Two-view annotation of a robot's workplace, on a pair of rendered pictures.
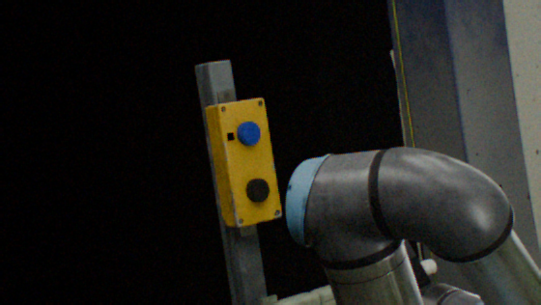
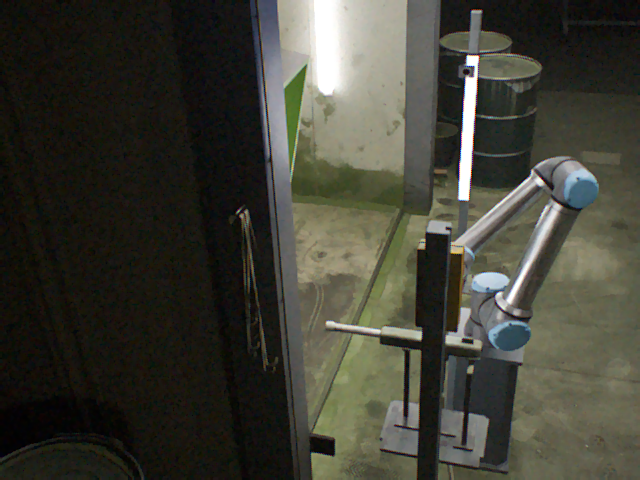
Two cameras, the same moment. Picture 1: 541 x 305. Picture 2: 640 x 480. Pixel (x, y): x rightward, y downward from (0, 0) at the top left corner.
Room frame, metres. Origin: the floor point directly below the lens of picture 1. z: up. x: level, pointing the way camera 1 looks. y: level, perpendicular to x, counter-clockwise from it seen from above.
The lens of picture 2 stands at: (3.31, 1.16, 2.54)
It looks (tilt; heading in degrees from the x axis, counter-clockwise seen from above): 31 degrees down; 234
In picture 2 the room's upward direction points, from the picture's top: 3 degrees counter-clockwise
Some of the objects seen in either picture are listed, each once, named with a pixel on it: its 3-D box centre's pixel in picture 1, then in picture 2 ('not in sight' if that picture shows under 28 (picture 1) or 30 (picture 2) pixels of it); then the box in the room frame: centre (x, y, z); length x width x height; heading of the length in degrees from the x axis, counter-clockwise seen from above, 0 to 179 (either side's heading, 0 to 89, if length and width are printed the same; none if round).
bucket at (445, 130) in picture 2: not in sight; (439, 145); (-0.65, -2.60, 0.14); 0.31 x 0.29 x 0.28; 36
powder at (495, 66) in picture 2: not in sight; (500, 68); (-0.77, -2.13, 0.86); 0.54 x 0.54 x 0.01
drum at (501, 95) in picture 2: not in sight; (496, 123); (-0.77, -2.13, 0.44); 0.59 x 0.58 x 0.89; 50
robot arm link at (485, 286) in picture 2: not in sight; (491, 297); (1.40, -0.33, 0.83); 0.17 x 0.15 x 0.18; 59
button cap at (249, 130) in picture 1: (248, 133); not in sight; (2.09, 0.04, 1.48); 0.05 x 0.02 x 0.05; 126
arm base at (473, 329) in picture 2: not in sight; (487, 323); (1.39, -0.34, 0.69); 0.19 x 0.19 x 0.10
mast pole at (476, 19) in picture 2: not in sight; (466, 162); (0.51, -1.28, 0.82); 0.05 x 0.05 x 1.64; 36
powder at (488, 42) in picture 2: not in sight; (475, 43); (-1.11, -2.68, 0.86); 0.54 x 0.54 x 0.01
